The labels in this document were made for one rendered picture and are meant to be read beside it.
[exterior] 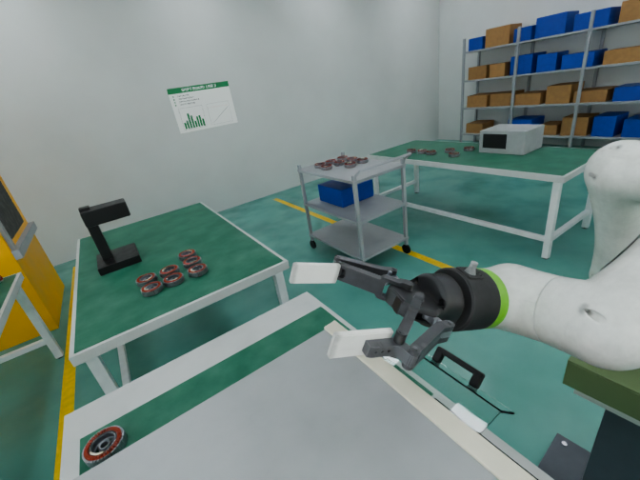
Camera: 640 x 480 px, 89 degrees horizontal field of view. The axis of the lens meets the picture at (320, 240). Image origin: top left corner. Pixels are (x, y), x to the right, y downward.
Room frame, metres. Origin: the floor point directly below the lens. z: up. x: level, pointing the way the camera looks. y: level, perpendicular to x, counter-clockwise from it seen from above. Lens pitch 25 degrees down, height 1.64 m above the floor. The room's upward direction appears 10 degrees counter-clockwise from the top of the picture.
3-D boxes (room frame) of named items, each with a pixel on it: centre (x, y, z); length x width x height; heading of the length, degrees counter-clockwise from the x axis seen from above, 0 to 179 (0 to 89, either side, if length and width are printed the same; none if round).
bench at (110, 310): (2.20, 1.15, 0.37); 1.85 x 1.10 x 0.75; 30
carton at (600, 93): (5.22, -4.59, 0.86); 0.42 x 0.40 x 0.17; 30
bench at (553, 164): (3.45, -1.72, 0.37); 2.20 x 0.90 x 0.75; 30
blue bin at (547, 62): (5.79, -4.24, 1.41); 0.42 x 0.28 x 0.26; 122
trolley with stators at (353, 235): (3.05, -0.39, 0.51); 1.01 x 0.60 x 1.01; 30
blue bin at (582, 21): (5.34, -4.51, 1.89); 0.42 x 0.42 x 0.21; 28
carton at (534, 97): (6.00, -4.13, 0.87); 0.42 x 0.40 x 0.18; 30
